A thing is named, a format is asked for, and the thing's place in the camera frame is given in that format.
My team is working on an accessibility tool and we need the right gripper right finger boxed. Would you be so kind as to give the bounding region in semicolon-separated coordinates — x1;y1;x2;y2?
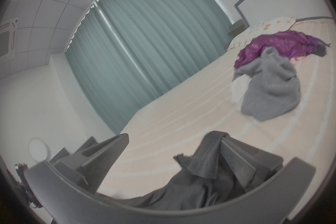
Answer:
221;136;284;189

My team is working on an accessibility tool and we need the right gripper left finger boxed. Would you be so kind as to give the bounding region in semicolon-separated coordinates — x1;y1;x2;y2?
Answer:
54;133;130;192

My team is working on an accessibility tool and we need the black T-shirt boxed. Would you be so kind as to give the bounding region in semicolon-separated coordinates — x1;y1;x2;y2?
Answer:
111;131;265;211

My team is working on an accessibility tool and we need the bed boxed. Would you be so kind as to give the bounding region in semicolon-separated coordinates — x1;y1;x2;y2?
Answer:
96;0;335;196

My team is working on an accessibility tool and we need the round white mirror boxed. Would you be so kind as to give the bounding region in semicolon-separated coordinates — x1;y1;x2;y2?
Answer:
28;138;51;163

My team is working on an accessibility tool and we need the white garment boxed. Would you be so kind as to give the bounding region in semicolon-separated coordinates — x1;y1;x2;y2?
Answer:
229;75;252;106

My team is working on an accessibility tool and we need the blue-green curtain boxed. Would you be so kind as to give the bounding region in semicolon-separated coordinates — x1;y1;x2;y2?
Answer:
96;0;237;97
64;6;163;134

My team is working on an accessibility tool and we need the purple satin garment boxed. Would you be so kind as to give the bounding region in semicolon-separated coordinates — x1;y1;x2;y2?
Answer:
234;31;331;69

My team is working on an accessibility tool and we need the dark grey garment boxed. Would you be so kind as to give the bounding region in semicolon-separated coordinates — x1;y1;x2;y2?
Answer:
314;44;327;57

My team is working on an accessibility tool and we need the grey bedside table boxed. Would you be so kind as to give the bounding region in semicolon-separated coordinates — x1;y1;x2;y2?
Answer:
228;19;248;34

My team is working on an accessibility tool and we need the white printed pillow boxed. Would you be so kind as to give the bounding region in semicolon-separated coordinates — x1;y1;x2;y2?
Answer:
227;16;296;51

